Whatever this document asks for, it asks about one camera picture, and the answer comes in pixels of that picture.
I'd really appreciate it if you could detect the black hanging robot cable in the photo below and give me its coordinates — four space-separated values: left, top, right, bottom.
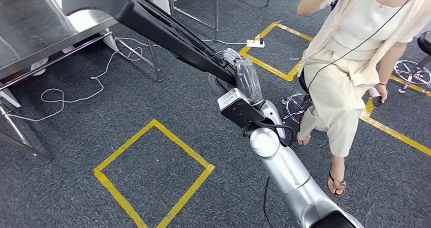
262 176 273 228

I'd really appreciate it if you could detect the white floor cable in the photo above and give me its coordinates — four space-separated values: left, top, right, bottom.
6 36 249 123

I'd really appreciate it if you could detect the thin black cable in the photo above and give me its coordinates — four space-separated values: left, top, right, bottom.
305 0 425 92

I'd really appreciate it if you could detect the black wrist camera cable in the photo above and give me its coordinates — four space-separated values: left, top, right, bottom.
242 120 297 148

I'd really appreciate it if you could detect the person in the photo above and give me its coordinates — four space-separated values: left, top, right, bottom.
295 0 431 198

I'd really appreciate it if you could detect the stainless steel workbench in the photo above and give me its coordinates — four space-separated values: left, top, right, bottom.
0 0 164 164

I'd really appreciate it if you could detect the yellow floor tape square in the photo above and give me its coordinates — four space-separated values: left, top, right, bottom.
358 74 431 157
93 118 216 228
238 20 315 82

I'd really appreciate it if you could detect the handheld controller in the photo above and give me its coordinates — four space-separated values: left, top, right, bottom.
368 86 385 108

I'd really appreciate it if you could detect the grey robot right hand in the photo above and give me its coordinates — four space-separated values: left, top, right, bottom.
207 48 265 106

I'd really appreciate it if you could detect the person's left hand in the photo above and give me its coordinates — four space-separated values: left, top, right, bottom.
368 83 388 103

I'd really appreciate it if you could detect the white power strip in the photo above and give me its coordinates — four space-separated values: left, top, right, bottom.
245 39 266 49

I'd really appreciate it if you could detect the chrome swivel stool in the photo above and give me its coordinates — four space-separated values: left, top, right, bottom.
282 70 314 123
393 30 431 95

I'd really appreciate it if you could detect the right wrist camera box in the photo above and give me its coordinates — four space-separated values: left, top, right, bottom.
217 87 267 129

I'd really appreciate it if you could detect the steel frame table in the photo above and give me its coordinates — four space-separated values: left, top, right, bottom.
166 0 274 43

